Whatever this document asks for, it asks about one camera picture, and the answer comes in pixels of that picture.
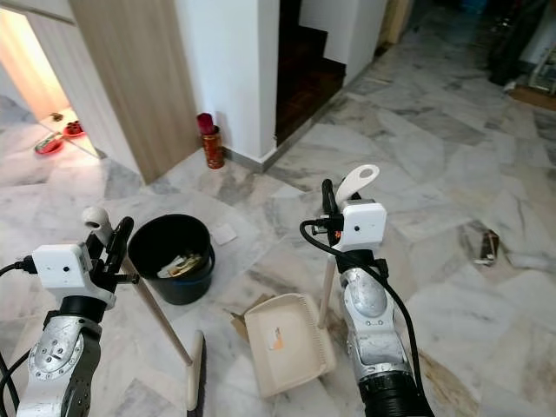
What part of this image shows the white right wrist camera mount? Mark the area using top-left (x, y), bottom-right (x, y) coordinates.
top-left (334, 199), bottom-right (388, 255)

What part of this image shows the dark wooden staircase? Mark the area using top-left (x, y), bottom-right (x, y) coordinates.
top-left (275, 0), bottom-right (347, 144)

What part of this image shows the large red bowl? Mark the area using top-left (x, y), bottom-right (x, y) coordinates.
top-left (35, 135), bottom-right (66, 156)

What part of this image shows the rubbish in bucket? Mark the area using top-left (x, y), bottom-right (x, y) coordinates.
top-left (158, 252), bottom-right (208, 279)

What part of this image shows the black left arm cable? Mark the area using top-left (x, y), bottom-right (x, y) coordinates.
top-left (0, 346), bottom-right (46, 416)
top-left (0, 259), bottom-right (37, 277)

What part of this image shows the beige broom with wooden handle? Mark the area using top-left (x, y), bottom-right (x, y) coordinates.
top-left (81, 206), bottom-right (208, 412)

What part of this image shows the wooden door frame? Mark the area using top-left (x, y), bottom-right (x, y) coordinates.
top-left (378, 0), bottom-right (415, 53)

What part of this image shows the white paper square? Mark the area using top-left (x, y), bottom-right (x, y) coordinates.
top-left (213, 223), bottom-right (237, 245)

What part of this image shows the red spray can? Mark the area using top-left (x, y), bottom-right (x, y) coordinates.
top-left (196, 112), bottom-right (226, 170)

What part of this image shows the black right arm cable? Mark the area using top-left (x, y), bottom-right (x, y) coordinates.
top-left (299, 219), bottom-right (425, 409)

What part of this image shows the dark bulky object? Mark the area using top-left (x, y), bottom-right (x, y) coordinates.
top-left (486, 0), bottom-right (556, 86)

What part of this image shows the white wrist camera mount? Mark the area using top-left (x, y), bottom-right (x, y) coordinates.
top-left (32, 243), bottom-right (116, 311)
top-left (334, 199), bottom-right (388, 255)

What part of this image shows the brown wrapper scrap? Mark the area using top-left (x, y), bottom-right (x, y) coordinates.
top-left (476, 228), bottom-right (501, 266)

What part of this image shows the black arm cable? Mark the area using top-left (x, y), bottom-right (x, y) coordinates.
top-left (0, 259), bottom-right (37, 277)
top-left (299, 219), bottom-right (425, 409)
top-left (0, 346), bottom-right (46, 416)

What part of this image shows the black plastic bucket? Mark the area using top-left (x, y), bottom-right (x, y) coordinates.
top-left (129, 214), bottom-right (216, 307)

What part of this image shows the beige dustpan with long handle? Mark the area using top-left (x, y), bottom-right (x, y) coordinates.
top-left (243, 163), bottom-right (381, 399)

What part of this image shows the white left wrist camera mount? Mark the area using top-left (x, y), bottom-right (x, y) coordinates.
top-left (32, 243), bottom-right (116, 311)

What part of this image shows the brown cardboard piece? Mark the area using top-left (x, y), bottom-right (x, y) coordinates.
top-left (230, 295), bottom-right (270, 341)

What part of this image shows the light wooden cabinet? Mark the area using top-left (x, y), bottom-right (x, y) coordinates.
top-left (0, 0), bottom-right (202, 185)

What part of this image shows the low wooden board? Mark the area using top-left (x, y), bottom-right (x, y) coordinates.
top-left (508, 83), bottom-right (556, 112)

